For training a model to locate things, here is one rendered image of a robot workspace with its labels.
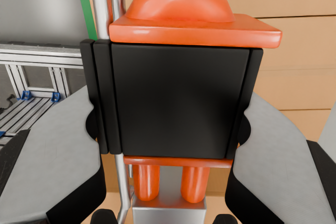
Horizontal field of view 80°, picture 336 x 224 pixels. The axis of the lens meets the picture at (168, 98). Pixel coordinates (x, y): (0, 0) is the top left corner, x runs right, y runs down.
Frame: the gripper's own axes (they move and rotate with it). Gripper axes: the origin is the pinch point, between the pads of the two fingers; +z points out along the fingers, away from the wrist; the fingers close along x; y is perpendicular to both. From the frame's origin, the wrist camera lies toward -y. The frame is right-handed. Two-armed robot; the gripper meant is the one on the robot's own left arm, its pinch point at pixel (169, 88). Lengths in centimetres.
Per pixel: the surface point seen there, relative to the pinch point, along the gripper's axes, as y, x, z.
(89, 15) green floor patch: 15, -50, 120
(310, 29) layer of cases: 9, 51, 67
